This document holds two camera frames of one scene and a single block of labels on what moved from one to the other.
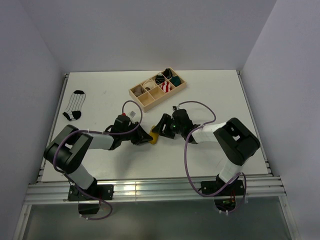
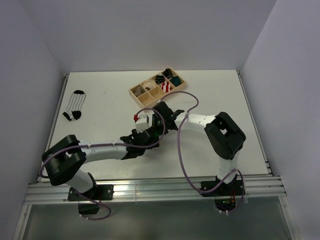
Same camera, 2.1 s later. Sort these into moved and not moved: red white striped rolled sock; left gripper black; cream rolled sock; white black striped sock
Moved: left gripper black
Not moved: red white striped rolled sock; white black striped sock; cream rolled sock
